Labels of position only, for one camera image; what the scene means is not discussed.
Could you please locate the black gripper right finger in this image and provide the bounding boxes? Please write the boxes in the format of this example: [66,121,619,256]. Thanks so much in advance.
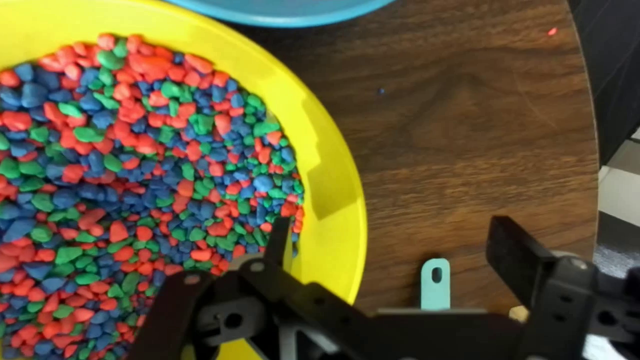
[484,214,604,360]

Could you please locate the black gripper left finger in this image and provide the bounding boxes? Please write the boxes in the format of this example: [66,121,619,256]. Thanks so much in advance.
[126,216,297,360]

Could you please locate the yellow plastic bowl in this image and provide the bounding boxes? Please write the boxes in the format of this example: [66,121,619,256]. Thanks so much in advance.
[0,0,371,360]

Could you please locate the blue plastic bowl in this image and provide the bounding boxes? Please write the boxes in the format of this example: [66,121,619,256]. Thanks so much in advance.
[166,0,397,30]

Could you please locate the small yellow cube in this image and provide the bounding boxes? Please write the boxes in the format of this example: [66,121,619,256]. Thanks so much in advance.
[508,304,534,323]

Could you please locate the colourful gravel pile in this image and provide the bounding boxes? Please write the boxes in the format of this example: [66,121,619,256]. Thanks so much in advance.
[0,32,308,360]

